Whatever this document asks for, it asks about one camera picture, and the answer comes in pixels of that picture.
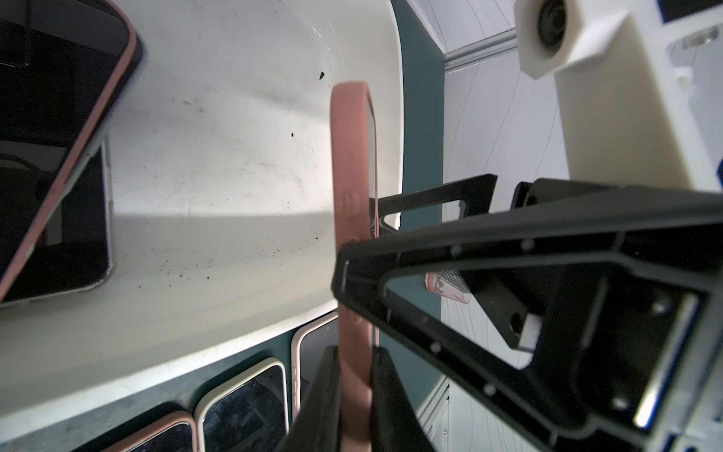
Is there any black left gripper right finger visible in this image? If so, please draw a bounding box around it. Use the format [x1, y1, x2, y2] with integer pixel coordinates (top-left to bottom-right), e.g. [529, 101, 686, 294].
[371, 347, 434, 452]

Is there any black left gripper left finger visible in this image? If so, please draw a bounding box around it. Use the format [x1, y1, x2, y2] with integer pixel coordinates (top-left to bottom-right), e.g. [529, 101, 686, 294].
[276, 347, 342, 452]

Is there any cream case phone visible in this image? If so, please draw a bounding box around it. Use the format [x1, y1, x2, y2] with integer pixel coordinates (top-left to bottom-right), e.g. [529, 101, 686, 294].
[195, 358, 289, 451]

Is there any dark pink case phone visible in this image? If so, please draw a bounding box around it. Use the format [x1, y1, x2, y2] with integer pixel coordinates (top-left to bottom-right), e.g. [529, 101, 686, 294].
[291, 311, 339, 419]

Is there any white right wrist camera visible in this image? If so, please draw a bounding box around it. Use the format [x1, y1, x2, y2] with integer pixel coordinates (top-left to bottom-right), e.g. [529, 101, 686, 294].
[514, 1, 722, 192]

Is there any white plastic storage box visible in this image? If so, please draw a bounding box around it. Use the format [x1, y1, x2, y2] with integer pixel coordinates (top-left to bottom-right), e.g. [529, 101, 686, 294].
[0, 0, 405, 442]

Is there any grey case phone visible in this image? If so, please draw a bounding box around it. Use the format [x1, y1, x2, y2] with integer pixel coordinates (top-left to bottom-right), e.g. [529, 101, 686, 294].
[3, 139, 114, 305]

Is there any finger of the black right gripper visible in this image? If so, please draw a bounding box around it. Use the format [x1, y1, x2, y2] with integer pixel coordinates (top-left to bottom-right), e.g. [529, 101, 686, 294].
[369, 174, 498, 237]
[333, 186, 722, 451]

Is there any black phone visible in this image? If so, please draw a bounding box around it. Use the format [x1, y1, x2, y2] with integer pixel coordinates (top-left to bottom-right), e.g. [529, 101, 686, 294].
[331, 81, 376, 451]
[1, 1, 146, 301]

